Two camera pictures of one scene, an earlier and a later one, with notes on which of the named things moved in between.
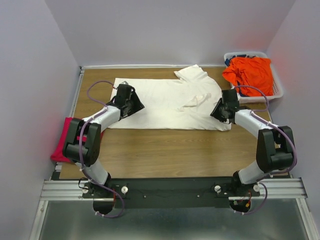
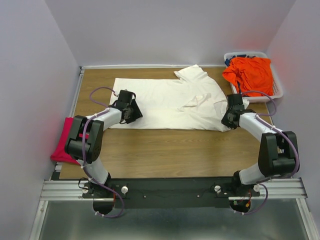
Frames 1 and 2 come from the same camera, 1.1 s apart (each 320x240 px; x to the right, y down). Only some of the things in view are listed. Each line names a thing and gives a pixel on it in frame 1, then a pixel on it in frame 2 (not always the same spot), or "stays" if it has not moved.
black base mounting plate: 169,193 stays
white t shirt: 185,103 stays
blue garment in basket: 228,60 stays
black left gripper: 138,105 → 137,113
